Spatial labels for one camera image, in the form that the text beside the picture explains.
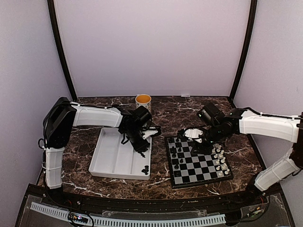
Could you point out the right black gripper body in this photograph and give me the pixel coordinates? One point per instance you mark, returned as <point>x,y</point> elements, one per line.
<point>207,149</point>

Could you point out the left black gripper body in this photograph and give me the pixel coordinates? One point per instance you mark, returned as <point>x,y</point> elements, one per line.
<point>132,135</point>

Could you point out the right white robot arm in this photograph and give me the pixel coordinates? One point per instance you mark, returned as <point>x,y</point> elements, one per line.
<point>248,121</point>

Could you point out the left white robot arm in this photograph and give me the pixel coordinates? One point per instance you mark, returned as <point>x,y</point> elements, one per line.
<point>134,125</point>

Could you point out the white chess piece row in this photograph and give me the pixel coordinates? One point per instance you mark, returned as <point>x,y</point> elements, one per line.
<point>220,165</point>

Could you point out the black white chess board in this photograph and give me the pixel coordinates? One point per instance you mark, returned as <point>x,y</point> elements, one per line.
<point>194,169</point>

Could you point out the black chess pieces pile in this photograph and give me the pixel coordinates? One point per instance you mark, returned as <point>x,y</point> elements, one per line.
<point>145,163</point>

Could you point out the white plastic tray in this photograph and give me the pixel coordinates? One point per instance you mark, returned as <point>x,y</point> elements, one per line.
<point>112,159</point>

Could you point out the yellow patterned mug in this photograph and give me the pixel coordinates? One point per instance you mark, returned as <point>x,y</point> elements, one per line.
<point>145,101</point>

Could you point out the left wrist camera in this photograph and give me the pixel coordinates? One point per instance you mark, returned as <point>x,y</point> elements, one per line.
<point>151,132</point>

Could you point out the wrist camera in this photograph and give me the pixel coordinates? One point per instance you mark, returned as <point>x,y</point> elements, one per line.
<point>194,134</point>
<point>151,132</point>

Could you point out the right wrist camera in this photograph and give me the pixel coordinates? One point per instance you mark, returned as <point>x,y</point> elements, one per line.
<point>194,134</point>

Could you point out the black front rail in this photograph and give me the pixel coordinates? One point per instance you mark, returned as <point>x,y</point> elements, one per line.
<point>73,201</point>

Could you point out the white slotted cable duct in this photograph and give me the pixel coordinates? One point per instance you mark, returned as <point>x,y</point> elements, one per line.
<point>122,219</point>

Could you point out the right black frame post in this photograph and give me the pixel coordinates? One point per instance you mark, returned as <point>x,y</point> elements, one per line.
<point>245,48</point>

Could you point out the black frame post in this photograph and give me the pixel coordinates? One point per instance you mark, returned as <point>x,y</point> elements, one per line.
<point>245,48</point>
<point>60,51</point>

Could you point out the left black frame post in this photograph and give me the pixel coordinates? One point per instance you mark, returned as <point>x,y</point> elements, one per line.
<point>60,51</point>

